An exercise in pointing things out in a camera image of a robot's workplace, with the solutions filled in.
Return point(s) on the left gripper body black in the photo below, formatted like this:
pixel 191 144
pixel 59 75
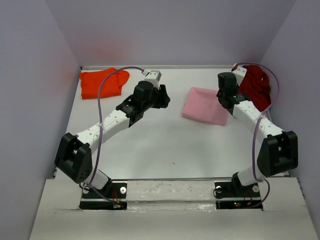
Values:
pixel 153 102

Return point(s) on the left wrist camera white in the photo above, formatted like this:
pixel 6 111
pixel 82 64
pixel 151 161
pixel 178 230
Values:
pixel 153 77

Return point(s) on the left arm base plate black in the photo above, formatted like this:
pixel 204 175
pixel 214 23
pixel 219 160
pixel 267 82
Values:
pixel 114 200

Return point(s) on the pink t shirt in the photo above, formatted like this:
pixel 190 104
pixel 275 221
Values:
pixel 203 105

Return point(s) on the orange t shirt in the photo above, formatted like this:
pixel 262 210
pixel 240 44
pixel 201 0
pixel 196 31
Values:
pixel 112 87

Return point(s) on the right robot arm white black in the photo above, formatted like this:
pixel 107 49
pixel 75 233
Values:
pixel 243 109

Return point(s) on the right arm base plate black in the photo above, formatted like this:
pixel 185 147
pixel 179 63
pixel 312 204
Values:
pixel 229 199

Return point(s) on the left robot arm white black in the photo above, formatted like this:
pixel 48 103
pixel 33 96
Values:
pixel 74 154

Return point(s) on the dark red t shirt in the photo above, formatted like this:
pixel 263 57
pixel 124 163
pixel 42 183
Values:
pixel 256 86

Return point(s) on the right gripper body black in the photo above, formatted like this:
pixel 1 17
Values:
pixel 220 95

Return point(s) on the back table rail white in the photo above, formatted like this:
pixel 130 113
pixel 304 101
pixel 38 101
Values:
pixel 157 67

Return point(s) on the front table rail metal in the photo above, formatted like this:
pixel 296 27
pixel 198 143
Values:
pixel 176 179

